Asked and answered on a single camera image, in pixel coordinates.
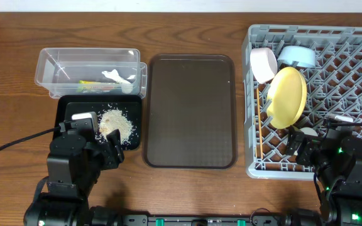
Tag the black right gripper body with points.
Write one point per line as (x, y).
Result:
(304, 150)

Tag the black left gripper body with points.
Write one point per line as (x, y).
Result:
(107, 150)

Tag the white green cup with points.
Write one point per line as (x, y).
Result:
(309, 131)

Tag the rice pile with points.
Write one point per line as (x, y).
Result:
(112, 119)

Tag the white tissue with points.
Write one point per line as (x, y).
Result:
(119, 84)

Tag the yellow plastic plate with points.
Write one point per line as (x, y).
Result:
(288, 95)

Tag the wooden chopstick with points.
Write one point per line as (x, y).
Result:
(259, 122)

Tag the light blue bowl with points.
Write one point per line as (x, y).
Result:
(304, 57)

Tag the pink plastic bowl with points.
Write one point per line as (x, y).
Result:
(263, 64)

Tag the green snack wrapper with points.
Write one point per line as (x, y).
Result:
(95, 87)

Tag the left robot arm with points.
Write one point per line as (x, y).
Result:
(74, 165)

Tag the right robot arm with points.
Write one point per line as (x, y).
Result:
(337, 162)

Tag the clear plastic waste bin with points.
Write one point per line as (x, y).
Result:
(59, 69)

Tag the grey plastic dishwasher rack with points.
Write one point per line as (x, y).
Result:
(334, 86)

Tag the black plastic tray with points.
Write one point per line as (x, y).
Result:
(74, 104)

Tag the dark brown serving tray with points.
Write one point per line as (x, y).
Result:
(191, 112)

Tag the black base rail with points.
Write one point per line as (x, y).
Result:
(260, 217)

